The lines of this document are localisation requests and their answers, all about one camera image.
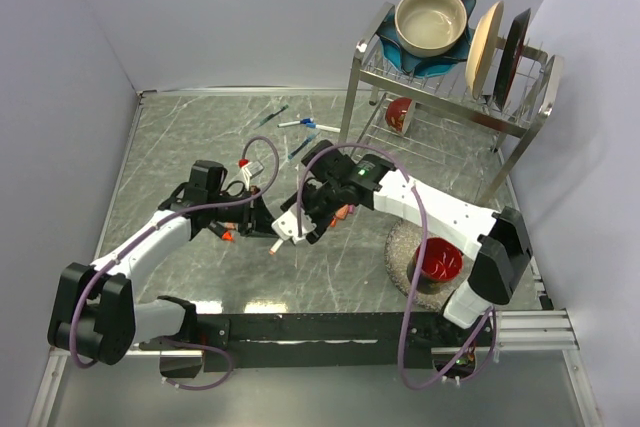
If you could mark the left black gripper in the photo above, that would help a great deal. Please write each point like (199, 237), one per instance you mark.
(256, 220)

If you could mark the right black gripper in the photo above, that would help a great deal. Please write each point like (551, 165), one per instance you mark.
(322, 224)

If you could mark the dark blue pen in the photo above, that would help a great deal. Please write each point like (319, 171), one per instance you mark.
(310, 138)

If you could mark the black orange highlighter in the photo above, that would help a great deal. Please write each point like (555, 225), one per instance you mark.
(221, 232)

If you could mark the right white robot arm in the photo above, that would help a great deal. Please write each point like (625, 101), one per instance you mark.
(497, 242)

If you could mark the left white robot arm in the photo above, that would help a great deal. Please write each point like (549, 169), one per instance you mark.
(95, 312)

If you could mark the blue capped white marker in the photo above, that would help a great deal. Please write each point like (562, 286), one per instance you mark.
(313, 125)

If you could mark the small red bowl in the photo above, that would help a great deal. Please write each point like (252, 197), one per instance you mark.
(399, 114)

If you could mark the black base bar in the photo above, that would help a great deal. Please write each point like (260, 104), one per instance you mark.
(323, 339)

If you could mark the red black mug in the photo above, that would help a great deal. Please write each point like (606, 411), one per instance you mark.
(442, 263)

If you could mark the teal star shaped plate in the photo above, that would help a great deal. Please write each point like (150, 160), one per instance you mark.
(411, 65)

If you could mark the beige ceramic bowl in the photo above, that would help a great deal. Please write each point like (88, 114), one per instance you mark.
(428, 28)

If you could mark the steel dish rack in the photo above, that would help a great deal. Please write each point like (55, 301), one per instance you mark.
(464, 146)

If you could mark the beige plate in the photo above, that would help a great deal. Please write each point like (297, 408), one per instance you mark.
(482, 49)

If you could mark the black plate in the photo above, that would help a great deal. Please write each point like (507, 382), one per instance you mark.
(512, 52)

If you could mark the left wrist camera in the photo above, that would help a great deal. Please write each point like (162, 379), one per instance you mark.
(249, 170)

